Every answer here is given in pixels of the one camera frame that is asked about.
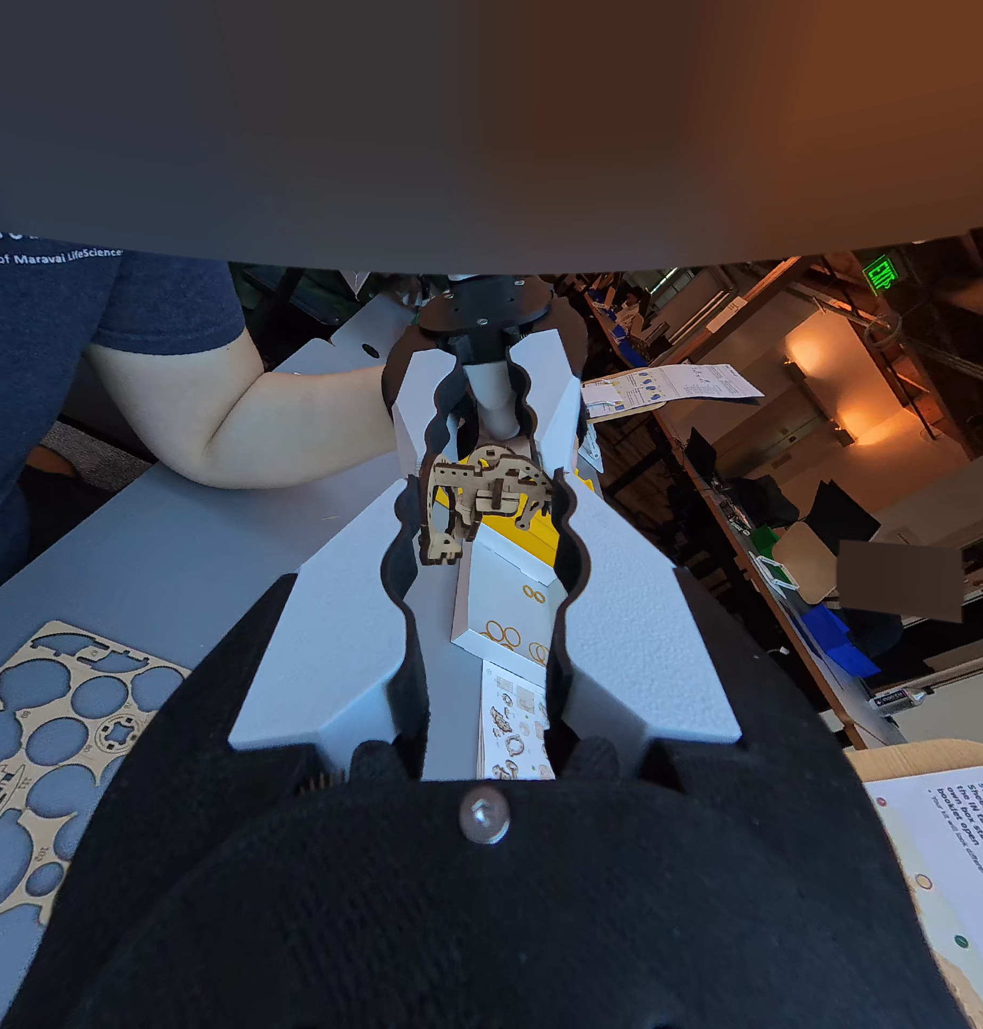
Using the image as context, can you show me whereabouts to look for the blue bin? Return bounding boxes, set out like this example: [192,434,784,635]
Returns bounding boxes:
[797,603,883,681]

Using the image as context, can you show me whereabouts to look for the printed instruction sheet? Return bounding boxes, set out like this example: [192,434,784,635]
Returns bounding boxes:
[865,764,983,1029]
[582,363,766,424]

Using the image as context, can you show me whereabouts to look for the person in blue shirt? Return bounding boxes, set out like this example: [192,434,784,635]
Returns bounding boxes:
[0,229,248,601]

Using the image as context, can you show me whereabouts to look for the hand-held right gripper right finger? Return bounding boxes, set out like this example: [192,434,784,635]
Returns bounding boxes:
[542,471,743,779]

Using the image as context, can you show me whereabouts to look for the white cardboard kit box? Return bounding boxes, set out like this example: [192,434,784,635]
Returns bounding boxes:
[450,514,575,667]

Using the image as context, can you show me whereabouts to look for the assembly diagram leaflet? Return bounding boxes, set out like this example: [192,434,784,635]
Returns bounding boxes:
[479,659,557,781]

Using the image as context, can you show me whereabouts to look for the person's left forearm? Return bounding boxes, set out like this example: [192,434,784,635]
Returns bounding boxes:
[85,325,405,490]

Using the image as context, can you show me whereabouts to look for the wooden model assembly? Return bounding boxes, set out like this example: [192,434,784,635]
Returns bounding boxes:
[416,445,556,566]

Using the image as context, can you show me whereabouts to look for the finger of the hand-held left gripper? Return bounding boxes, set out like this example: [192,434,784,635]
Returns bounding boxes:
[392,349,470,485]
[506,326,585,477]

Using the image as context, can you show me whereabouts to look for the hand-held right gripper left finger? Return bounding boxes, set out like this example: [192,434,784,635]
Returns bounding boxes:
[228,474,431,781]

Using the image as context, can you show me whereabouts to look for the punched-out plywood sheet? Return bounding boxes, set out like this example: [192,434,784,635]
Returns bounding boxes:
[0,620,192,926]

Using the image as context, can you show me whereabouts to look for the long wooden-edged desk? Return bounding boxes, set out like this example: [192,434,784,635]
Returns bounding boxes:
[656,402,904,749]

